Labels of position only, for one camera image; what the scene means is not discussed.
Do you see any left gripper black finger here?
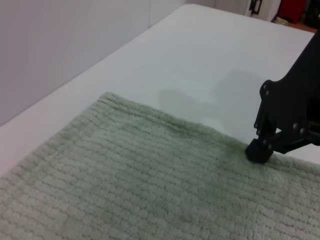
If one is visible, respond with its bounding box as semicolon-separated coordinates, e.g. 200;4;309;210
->
273;130;320;155
245;31;320;164

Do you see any black background frame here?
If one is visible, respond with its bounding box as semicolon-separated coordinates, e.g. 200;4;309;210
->
249;0;262;16

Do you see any red background box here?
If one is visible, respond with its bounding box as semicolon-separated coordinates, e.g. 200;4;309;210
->
277;0;307;25

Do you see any pale green ribbed towel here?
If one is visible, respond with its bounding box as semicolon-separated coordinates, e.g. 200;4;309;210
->
0;91;320;240

